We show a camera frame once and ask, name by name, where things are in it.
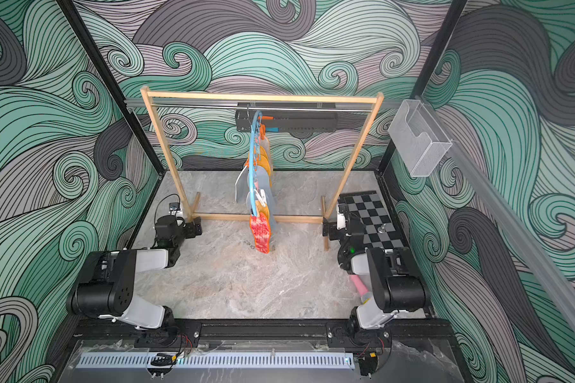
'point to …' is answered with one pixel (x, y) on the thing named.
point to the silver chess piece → (382, 229)
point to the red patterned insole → (260, 227)
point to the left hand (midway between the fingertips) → (186, 217)
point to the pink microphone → (364, 294)
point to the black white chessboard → (370, 207)
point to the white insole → (242, 186)
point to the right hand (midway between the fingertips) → (340, 217)
